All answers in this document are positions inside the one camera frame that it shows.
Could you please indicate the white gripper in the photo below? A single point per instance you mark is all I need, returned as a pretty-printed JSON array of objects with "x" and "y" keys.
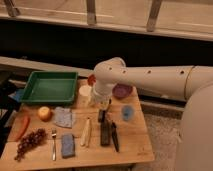
[{"x": 101, "y": 92}]

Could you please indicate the pale yellow banana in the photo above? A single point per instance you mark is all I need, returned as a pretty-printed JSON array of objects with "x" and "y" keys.
[{"x": 86, "y": 134}]

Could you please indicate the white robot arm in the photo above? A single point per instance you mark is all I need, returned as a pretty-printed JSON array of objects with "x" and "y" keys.
[{"x": 191, "y": 84}]

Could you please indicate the green plastic tray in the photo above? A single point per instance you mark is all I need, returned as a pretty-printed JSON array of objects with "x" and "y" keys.
[{"x": 51, "y": 88}]

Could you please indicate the blue object beside tray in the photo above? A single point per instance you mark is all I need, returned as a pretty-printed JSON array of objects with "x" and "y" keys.
[{"x": 17, "y": 95}]

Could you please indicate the purple bowl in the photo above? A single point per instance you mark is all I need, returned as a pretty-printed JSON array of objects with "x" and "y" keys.
[{"x": 122, "y": 91}]

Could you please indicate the dark rectangular block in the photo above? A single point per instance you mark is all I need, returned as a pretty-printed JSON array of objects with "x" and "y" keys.
[{"x": 105, "y": 134}]

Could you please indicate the white cup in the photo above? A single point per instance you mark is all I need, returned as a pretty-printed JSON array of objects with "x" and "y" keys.
[{"x": 85, "y": 92}]

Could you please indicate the blue cup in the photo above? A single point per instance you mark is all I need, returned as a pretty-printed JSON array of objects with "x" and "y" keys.
[{"x": 127, "y": 112}]

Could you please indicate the orange bowl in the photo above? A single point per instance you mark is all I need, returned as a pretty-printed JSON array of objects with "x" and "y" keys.
[{"x": 91, "y": 80}]

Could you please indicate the grey-blue cloth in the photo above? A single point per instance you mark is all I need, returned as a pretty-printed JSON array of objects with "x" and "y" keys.
[{"x": 63, "y": 117}]

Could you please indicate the blue sponge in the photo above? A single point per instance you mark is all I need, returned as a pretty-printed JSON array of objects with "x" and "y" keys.
[{"x": 67, "y": 146}]

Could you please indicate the metal fork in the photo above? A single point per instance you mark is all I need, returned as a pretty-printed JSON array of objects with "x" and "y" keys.
[{"x": 53, "y": 134}]

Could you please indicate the yellow apple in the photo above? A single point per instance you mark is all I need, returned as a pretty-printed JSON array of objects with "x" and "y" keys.
[{"x": 44, "y": 113}]

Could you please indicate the red grape bunch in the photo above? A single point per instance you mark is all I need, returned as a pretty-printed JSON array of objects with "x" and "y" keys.
[{"x": 29, "y": 142}]

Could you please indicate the orange carrot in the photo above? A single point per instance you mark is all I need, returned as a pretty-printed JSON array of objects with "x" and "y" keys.
[{"x": 23, "y": 128}]

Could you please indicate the black-handled knife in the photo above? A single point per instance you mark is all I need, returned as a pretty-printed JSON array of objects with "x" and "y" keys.
[{"x": 114, "y": 134}]

